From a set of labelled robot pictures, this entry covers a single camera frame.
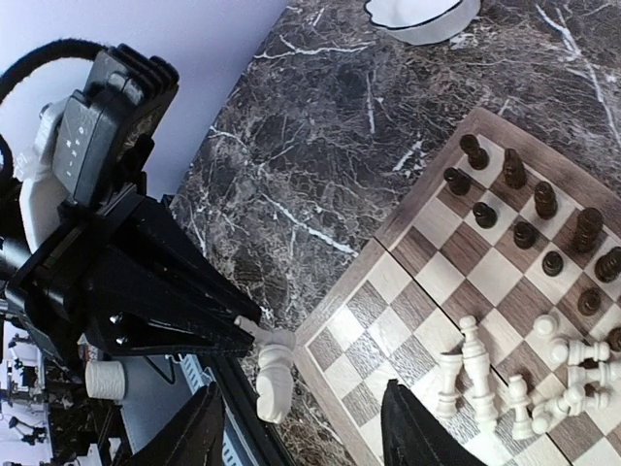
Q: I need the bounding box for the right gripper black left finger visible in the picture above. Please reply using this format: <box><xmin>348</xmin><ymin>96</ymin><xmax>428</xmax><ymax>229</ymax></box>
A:
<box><xmin>123</xmin><ymin>383</ymin><xmax>224</xmax><ymax>466</ymax></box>

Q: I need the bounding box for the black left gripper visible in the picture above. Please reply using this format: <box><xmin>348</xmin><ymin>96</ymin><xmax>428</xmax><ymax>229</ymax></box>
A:
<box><xmin>6</xmin><ymin>193</ymin><xmax>260</xmax><ymax>364</ymax></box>

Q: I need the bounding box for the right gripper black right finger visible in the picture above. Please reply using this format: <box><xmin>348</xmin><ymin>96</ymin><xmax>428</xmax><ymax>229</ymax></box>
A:
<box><xmin>380</xmin><ymin>379</ymin><xmax>480</xmax><ymax>466</ymax></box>

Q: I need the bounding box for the wooden chess board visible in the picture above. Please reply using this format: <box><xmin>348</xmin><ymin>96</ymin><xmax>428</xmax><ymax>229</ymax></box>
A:
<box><xmin>295</xmin><ymin>109</ymin><xmax>620</xmax><ymax>465</ymax></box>

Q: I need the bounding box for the white bowl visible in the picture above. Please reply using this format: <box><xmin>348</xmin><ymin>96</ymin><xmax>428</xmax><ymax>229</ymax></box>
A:
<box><xmin>363</xmin><ymin>0</ymin><xmax>481</xmax><ymax>46</ymax></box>

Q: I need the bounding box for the white slotted cable duct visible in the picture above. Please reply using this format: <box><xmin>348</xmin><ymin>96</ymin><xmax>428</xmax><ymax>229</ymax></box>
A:
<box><xmin>180</xmin><ymin>354</ymin><xmax>214</xmax><ymax>395</ymax></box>

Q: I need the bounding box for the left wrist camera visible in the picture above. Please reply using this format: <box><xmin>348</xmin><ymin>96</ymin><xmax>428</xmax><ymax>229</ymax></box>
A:
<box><xmin>52</xmin><ymin>44</ymin><xmax>180</xmax><ymax>208</ymax></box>

